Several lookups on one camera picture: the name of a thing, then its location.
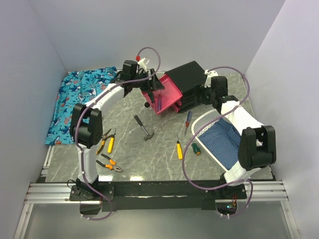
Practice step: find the blue screwdriver near basket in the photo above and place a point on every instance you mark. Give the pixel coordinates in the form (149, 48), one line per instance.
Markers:
(188, 119)

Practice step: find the black drawer cabinet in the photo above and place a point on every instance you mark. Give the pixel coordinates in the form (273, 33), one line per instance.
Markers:
(185, 78)

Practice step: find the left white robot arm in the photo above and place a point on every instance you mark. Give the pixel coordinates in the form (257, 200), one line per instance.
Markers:
(87, 125)

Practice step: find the yellow black needle-nose pliers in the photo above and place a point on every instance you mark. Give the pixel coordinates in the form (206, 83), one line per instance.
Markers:
(104, 138)

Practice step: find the black handle claw hammer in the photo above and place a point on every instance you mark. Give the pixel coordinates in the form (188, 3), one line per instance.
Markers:
(148, 135)

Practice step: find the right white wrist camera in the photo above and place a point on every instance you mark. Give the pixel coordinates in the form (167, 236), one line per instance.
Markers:
(209, 74)

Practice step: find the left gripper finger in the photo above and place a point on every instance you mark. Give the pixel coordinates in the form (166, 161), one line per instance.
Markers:
(151, 96)
(155, 83)

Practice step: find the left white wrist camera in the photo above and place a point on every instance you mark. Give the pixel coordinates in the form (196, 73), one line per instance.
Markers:
(142, 62)

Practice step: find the stubby green orange screwdriver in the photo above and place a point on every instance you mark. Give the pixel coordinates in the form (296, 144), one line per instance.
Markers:
(196, 149)

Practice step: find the aluminium rail frame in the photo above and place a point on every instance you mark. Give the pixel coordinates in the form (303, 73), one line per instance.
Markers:
(58, 193)

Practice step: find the pink middle drawer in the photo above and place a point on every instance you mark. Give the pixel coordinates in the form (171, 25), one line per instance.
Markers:
(178, 103)

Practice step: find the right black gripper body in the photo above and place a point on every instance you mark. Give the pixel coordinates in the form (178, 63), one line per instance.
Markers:
(207, 94)

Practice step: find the blue red screwdriver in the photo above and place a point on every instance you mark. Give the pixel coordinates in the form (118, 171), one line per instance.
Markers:
(159, 103)

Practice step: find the blue shark print cloth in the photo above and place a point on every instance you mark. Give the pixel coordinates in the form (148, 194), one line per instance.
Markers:
(78, 87)

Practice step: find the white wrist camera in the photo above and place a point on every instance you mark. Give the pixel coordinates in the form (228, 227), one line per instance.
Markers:
(209, 74)
(142, 62)

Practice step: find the white perforated basket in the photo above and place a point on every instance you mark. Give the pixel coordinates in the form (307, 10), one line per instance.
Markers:
(209, 134)

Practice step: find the yellow handle screwdriver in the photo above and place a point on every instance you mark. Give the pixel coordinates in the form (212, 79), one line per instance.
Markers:
(111, 142)
(179, 149)

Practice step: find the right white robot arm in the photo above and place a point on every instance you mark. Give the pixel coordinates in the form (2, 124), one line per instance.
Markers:
(239, 143)

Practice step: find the black base crossbar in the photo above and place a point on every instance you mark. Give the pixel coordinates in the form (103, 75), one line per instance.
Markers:
(142, 195)

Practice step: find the orange black combination pliers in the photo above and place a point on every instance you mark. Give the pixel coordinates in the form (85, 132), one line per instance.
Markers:
(111, 166)

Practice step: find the pink top drawer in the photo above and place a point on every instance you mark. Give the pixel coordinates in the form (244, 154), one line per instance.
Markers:
(170, 94)

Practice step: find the blue checkered cloth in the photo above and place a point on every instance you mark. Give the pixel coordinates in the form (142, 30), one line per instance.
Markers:
(220, 144)

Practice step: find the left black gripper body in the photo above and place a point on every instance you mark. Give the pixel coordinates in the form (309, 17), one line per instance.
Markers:
(142, 84)

